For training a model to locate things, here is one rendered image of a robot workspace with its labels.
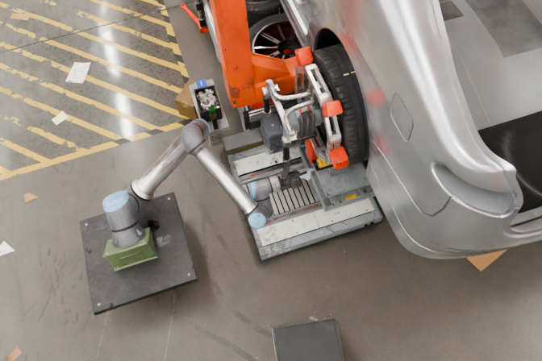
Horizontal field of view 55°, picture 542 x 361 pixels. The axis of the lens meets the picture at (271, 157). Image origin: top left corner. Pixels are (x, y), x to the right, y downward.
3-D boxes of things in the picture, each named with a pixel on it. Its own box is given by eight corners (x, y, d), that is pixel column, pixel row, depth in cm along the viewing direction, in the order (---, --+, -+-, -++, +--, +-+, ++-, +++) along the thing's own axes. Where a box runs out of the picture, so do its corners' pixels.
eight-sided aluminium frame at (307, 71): (337, 176, 294) (344, 119, 248) (326, 179, 293) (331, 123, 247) (304, 105, 322) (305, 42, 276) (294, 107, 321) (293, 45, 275)
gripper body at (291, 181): (299, 183, 295) (279, 188, 293) (296, 168, 293) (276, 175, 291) (302, 186, 287) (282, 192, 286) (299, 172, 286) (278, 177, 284)
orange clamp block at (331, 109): (339, 114, 259) (343, 113, 250) (324, 118, 258) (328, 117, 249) (335, 100, 258) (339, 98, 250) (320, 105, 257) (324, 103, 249)
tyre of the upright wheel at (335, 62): (402, 159, 259) (369, 30, 253) (359, 172, 256) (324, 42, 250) (360, 152, 324) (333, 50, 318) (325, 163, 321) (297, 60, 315)
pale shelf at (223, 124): (229, 129, 334) (229, 126, 332) (204, 136, 332) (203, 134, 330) (213, 80, 356) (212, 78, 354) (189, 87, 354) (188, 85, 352)
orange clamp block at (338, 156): (342, 152, 274) (348, 166, 270) (328, 157, 273) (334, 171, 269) (343, 145, 269) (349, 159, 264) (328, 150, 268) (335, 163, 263)
